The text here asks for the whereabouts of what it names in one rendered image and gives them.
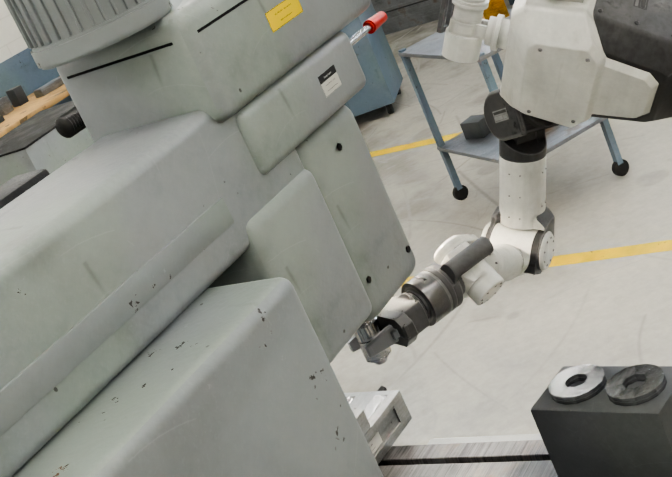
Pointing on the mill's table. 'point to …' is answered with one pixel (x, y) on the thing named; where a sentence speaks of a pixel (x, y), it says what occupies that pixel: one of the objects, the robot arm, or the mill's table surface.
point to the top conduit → (69, 123)
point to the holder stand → (608, 421)
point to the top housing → (212, 47)
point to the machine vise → (381, 418)
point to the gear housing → (300, 102)
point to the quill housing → (359, 206)
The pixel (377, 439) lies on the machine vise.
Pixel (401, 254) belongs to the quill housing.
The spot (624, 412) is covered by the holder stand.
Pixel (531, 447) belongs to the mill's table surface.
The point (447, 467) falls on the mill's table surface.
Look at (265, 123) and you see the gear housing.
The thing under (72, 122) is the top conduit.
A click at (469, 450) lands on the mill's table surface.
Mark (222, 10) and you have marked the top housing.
